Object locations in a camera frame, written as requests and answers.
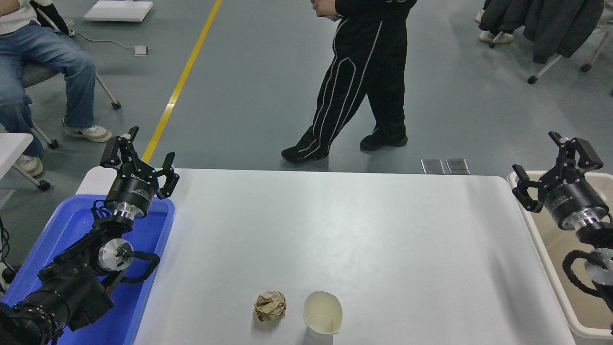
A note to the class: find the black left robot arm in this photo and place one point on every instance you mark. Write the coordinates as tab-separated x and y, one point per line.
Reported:
72	287

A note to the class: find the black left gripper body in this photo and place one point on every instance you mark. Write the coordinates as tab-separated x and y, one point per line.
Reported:
131	190

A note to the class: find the person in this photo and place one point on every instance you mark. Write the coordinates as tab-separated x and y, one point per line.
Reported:
368	72
43	57
498	37

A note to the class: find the black hanging jacket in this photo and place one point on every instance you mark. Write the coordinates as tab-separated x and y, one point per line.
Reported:
503	14

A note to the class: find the dark grey jacket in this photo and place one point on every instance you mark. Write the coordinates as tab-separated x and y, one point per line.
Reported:
560	26

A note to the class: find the white power box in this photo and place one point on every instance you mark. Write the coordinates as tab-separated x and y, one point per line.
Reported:
141	50

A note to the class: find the large pale bin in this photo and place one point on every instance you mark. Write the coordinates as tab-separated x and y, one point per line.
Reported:
541	249

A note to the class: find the white paper cup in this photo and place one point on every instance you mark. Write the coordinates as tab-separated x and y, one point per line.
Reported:
323	311

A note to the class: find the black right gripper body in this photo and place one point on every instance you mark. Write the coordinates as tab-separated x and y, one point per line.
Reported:
577	201

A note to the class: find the metal floor plate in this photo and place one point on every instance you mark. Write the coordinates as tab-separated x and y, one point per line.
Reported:
433	166
458	166

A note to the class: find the person's left hand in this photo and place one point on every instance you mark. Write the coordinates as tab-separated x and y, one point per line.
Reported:
326	7

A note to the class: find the crumpled tan paper ball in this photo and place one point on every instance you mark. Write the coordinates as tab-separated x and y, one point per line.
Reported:
270	306

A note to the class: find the white wheeled chair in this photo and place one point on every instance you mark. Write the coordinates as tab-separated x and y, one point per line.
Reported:
532	80

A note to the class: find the grey wheeled chair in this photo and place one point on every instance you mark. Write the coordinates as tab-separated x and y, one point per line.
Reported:
40	73

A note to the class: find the blue plastic tray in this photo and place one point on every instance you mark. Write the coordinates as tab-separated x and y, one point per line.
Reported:
139	297

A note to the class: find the white flat floor board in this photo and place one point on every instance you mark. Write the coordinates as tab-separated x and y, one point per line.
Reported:
118	10

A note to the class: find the small white table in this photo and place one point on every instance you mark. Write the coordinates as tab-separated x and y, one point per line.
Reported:
12	146

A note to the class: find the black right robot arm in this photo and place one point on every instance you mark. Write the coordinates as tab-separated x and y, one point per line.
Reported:
596	239

